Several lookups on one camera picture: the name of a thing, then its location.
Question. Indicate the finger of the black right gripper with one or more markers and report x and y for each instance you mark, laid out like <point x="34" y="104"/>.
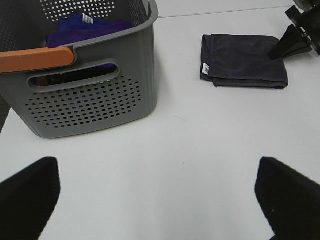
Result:
<point x="293" y="42"/>

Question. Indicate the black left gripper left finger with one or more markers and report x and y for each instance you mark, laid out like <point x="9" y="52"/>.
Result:
<point x="28" y="200"/>

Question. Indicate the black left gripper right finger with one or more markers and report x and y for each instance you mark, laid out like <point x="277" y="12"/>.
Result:
<point x="289" y="201"/>

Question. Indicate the dark grey towel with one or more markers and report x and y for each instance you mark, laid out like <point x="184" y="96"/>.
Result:
<point x="241" y="61"/>

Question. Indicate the orange basket handle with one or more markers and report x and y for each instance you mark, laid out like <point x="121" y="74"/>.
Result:
<point x="35" y="59"/>

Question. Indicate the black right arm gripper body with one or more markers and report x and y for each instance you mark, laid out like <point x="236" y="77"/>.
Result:
<point x="305" y="16"/>

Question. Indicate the grey perforated plastic basket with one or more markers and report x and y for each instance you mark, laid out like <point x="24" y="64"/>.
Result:
<point x="111" y="81"/>

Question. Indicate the purple towel in basket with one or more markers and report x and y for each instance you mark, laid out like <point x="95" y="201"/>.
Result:
<point x="80" y="27"/>

